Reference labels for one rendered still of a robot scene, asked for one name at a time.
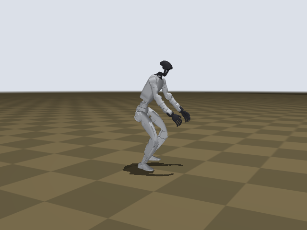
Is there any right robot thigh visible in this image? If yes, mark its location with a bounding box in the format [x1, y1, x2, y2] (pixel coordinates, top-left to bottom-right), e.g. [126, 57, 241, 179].
[134, 110, 159, 146]

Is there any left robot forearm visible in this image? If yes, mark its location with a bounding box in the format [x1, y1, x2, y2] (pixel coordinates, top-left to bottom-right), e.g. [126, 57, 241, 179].
[169, 96, 181, 112]

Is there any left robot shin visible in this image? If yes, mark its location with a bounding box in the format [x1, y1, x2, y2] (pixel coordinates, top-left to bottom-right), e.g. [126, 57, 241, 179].
[156, 135, 168, 151]

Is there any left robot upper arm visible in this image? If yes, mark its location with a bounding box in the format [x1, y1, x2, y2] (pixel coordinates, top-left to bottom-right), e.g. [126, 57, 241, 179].
[162, 78, 172, 100]

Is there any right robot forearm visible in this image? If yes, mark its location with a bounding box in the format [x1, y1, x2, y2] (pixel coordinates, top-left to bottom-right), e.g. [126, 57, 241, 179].
[155, 95, 173, 115]

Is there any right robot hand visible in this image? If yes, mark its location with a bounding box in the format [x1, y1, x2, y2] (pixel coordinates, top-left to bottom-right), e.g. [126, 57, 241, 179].
[166, 111, 182, 127]

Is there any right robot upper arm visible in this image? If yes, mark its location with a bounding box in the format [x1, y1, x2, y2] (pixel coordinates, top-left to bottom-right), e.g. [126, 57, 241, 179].
[149, 77, 162, 100]

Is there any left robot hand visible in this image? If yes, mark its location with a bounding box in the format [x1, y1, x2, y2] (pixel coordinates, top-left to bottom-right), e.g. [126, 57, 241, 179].
[179, 106, 190, 122]

